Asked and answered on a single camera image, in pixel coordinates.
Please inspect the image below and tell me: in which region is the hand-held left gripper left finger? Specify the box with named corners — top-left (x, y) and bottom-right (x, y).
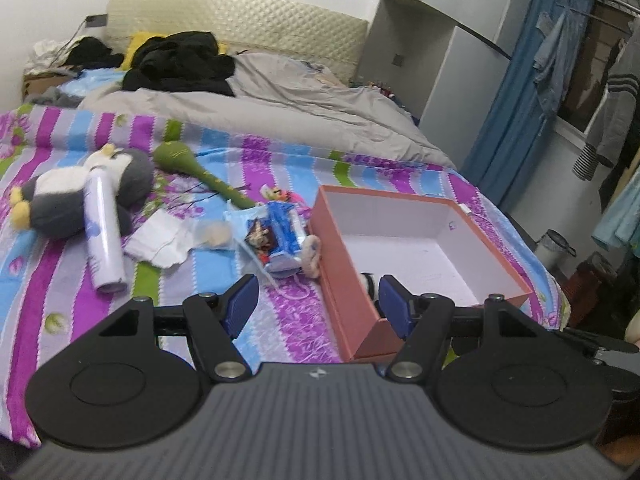
top-left (97, 274), bottom-right (261, 382)

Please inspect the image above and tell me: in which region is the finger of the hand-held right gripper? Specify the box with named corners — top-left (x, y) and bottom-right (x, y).
top-left (552, 326), bottom-right (640, 367)

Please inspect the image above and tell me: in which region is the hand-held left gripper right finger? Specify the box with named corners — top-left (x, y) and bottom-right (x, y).
top-left (377, 274), bottom-right (546, 382)

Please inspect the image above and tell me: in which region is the black and white plush toy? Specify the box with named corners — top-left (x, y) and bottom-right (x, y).
top-left (360, 272), bottom-right (385, 313)

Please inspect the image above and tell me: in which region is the pink cardboard box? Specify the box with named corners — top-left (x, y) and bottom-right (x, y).
top-left (307, 185), bottom-right (533, 363)

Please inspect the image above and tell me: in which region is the blue snack packet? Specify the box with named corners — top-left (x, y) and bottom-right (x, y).
top-left (245, 201), bottom-right (308, 275)

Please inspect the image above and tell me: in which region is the white fuzzy plush toy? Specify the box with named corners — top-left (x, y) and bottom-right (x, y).
top-left (299, 235), bottom-right (323, 279)

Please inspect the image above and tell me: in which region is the dark red object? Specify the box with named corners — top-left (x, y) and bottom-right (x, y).
top-left (565, 260), bottom-right (616, 331)

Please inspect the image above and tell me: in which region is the clear bag of cotton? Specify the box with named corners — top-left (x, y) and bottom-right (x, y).
top-left (187, 217), bottom-right (236, 254)

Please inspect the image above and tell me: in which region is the white trash bin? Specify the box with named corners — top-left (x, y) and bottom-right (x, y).
top-left (535, 230), bottom-right (576, 273)

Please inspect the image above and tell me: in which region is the crumpled white tissue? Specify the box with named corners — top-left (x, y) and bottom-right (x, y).
top-left (122, 208), bottom-right (193, 268)

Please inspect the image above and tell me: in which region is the small red yellow toy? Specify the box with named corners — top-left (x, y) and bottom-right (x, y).
top-left (260, 185), bottom-right (301, 207)

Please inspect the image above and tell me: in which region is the hanging light blue garment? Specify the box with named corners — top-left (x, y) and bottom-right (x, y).
top-left (592, 165), bottom-right (640, 256)

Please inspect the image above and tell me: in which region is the white spray can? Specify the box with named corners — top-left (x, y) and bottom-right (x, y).
top-left (82, 171), bottom-right (126, 292)

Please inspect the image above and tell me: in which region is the green massage hammer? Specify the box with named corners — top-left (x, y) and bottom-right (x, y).
top-left (152, 142), bottom-right (258, 209)

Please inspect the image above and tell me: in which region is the purple striped bed sheet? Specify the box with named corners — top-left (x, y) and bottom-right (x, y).
top-left (0, 105), bottom-right (571, 448)

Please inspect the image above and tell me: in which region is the grey duvet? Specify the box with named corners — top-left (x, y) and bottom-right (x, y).
top-left (80, 52), bottom-right (456, 168)

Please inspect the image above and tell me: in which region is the grey penguin plush toy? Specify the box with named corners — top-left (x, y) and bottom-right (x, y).
top-left (10, 144), bottom-right (156, 240)

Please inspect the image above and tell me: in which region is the blue curtain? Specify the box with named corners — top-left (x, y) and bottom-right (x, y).
top-left (460, 0), bottom-right (596, 211)

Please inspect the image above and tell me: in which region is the hanging grey striped sweater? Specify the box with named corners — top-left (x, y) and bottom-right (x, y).
top-left (572, 35), bottom-right (640, 181)

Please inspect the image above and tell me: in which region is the black clothes pile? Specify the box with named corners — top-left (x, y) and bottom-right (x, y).
top-left (122, 31), bottom-right (236, 97)

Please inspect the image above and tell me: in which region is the grey wardrobe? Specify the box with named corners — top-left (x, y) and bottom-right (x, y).
top-left (352, 0), bottom-right (538, 133)

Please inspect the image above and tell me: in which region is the light blue cloth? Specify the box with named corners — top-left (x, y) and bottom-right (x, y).
top-left (57, 67), bottom-right (126, 98)

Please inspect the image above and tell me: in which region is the yellow pillow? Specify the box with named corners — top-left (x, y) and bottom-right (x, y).
top-left (122, 32), bottom-right (166, 71)

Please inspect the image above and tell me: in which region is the hanging denim shirt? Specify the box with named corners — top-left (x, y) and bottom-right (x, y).
top-left (532, 10), bottom-right (581, 116)

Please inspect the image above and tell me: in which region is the beige quilted headboard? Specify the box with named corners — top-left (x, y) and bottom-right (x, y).
top-left (105, 0), bottom-right (371, 86)

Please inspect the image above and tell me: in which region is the small black garment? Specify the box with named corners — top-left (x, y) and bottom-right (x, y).
top-left (65, 36), bottom-right (126, 68)

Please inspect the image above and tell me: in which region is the brown cardboard box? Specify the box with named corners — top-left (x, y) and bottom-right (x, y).
top-left (22, 74), bottom-right (71, 101)

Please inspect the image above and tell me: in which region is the white rumpled cloth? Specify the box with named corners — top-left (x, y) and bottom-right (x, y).
top-left (25, 40), bottom-right (76, 76)

